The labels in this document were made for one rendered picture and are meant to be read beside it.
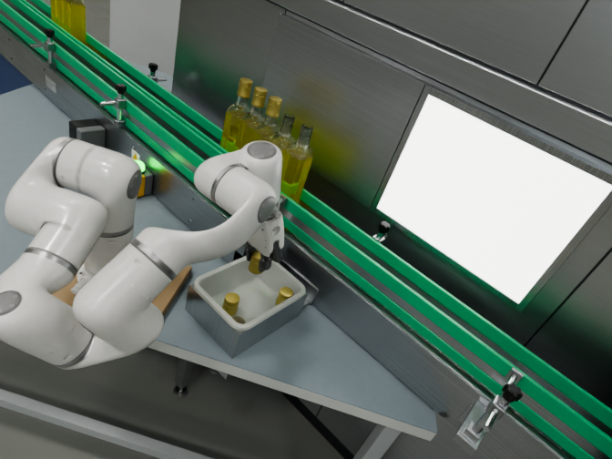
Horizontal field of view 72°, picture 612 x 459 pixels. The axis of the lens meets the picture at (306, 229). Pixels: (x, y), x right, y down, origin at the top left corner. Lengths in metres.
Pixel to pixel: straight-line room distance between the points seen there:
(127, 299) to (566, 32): 0.87
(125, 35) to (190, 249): 2.95
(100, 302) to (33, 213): 0.25
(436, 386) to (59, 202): 0.82
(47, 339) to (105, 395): 1.07
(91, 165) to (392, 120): 0.65
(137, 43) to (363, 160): 2.59
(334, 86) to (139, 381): 1.28
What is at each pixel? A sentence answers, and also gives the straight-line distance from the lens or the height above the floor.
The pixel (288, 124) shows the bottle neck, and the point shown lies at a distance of 1.07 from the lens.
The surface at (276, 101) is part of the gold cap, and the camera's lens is 1.09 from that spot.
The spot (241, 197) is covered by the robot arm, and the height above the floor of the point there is 1.16.
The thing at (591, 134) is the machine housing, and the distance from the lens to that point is 0.94.
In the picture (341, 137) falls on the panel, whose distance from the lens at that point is 1.13.
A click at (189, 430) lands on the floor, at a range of 1.71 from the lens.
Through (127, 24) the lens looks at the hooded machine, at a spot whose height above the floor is 0.67.
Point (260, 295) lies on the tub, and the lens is 1.06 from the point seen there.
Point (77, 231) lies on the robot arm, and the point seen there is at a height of 1.01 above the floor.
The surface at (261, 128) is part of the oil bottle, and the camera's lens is 1.11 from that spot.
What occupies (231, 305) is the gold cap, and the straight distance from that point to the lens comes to 0.97.
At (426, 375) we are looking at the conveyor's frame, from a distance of 1.01.
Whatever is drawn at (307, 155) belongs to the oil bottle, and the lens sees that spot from 1.05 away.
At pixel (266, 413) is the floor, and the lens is 1.78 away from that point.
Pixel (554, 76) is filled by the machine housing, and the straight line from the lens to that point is 0.96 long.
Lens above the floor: 1.51
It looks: 34 degrees down
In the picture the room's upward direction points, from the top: 20 degrees clockwise
